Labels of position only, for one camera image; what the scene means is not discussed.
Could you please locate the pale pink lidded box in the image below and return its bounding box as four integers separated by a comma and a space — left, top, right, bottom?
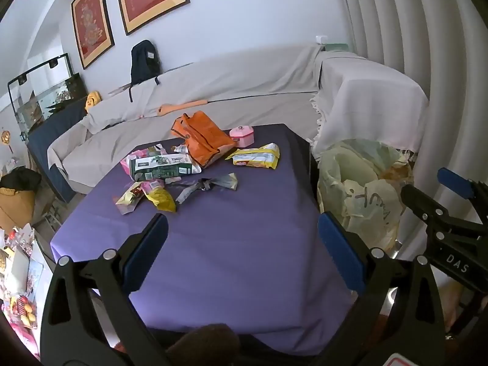
229, 125, 257, 147

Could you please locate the small yellow packet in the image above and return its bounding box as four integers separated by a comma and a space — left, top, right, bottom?
145, 185, 177, 213

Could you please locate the dark wooden cabinet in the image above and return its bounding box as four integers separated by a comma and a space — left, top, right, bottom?
70, 74, 86, 98

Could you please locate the glass fish tank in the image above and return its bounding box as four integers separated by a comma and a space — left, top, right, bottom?
8, 53, 86, 138

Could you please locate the dark blue backpack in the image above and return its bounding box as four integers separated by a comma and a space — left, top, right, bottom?
130, 40, 161, 102

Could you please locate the yellow plush toy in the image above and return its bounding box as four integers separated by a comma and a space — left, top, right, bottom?
84, 91, 102, 114

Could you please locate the pink wrapper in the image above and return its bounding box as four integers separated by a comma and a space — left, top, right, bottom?
120, 147, 164, 172

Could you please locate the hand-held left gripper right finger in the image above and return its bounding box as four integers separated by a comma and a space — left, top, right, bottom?
318, 212, 447, 366

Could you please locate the orange bag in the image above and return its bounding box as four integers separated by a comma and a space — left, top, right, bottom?
171, 111, 238, 168

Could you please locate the person's brown fleece clothing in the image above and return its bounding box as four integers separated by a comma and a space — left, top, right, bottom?
166, 323, 242, 366

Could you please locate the dark blue blanket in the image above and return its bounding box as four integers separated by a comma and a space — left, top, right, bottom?
27, 99, 88, 203

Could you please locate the yellow snack packet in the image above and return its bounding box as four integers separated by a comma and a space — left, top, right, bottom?
225, 143, 281, 170

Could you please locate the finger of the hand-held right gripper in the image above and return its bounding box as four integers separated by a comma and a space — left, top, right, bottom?
437, 168, 488, 206
400, 185, 458, 233

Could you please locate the black jacket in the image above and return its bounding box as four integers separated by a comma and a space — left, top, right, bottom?
0, 168, 42, 195

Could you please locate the green snack packet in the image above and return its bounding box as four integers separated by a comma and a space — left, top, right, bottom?
129, 152, 203, 181

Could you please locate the small brown yellow wrapper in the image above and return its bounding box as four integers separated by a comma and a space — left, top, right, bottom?
114, 181, 149, 216

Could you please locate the bin with yellow plastic bag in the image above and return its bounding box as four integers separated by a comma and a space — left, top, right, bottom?
316, 139, 414, 252

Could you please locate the pile of colourful household items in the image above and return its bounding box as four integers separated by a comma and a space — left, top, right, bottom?
0, 225, 54, 351

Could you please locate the silver wrapper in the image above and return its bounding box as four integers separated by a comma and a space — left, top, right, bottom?
175, 173, 239, 204

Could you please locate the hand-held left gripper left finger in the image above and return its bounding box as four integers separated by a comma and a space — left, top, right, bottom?
40, 213, 180, 366

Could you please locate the sofa with grey cover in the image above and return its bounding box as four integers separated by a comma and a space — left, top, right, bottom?
48, 44, 325, 195

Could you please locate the purple tablecloth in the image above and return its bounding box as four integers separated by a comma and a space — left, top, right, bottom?
49, 123, 355, 355

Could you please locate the narrow red framed picture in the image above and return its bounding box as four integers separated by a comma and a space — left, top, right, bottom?
71, 0, 115, 70

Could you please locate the white pleated curtain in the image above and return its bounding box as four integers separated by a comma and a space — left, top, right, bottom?
335, 0, 488, 275

